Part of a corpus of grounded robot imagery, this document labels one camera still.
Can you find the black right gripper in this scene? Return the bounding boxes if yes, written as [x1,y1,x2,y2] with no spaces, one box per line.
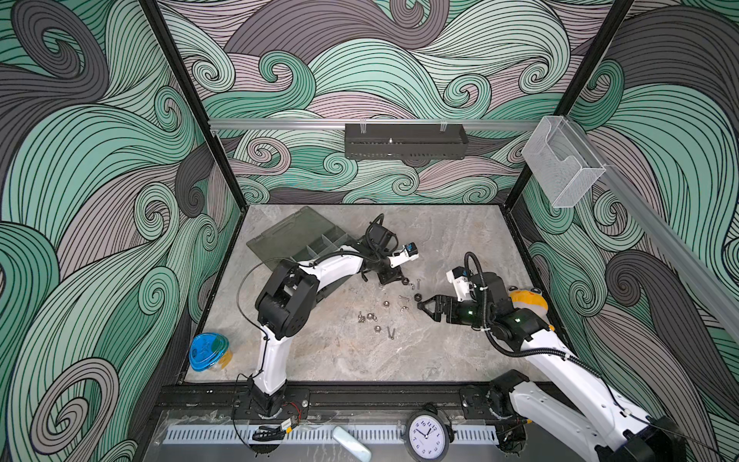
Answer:
[420,295,492,327]

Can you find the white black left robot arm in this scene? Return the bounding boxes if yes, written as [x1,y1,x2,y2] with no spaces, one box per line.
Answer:
[247,214,420,416]

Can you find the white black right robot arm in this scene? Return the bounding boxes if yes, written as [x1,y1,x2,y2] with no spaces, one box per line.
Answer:
[415,267,687,461]

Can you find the yellow frog plush toy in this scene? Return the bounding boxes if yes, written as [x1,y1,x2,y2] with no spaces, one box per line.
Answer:
[508,286,548,318]

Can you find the grey compartment organizer box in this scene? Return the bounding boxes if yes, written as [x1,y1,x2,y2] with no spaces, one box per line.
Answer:
[240,205,359,271]

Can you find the white round clock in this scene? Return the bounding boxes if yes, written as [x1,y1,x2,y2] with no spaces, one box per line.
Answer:
[404,411,451,462]

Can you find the white oblong remote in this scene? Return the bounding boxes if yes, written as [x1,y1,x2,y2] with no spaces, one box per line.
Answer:
[332,427,373,462]

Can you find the blue lid fruit cup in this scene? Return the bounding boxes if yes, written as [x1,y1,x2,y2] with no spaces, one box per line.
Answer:
[189,332,233,372]

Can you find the black wall tray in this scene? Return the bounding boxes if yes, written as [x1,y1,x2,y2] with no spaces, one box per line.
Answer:
[344,124,470,162]

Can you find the clear plastic wall holder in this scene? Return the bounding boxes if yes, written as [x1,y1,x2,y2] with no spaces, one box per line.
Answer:
[522,115,605,209]

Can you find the aluminium rail bar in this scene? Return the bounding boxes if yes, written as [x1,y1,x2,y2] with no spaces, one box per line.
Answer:
[208,117,539,132]

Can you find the white perforated cable duct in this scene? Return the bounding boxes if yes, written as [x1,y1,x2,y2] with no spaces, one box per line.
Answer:
[162,425,498,446]

